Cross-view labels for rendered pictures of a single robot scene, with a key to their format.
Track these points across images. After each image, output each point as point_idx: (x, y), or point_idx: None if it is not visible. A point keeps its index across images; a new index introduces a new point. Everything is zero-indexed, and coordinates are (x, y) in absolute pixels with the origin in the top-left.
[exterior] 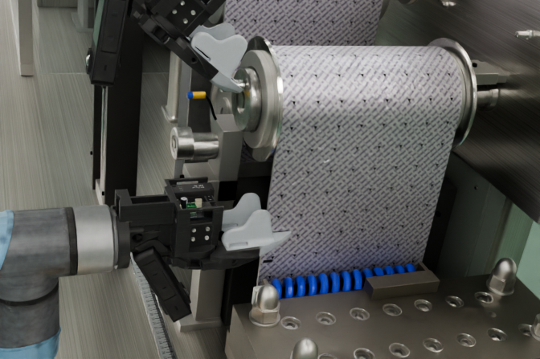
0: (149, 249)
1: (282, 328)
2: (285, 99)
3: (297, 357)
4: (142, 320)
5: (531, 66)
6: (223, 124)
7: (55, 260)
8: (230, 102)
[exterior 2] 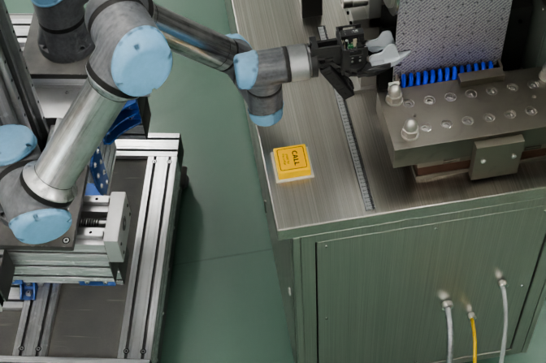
0: (328, 66)
1: (403, 107)
2: None
3: (405, 128)
4: (328, 86)
5: None
6: None
7: (280, 78)
8: None
